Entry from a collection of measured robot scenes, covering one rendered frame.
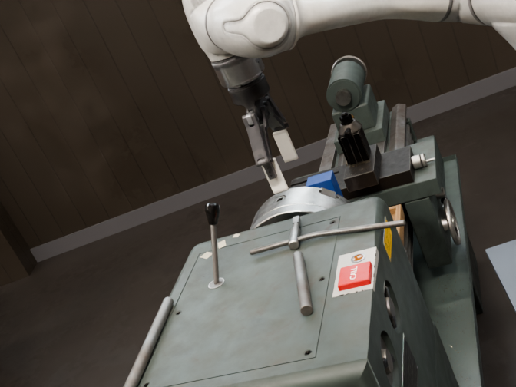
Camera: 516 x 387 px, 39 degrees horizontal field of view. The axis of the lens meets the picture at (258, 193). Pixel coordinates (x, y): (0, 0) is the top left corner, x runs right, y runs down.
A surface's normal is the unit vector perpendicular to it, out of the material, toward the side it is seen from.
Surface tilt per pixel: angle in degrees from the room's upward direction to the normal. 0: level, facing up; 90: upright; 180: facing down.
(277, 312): 0
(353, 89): 90
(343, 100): 90
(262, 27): 87
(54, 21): 90
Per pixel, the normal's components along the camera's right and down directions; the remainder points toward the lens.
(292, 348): -0.39, -0.84
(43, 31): -0.04, 0.43
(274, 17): 0.22, 0.28
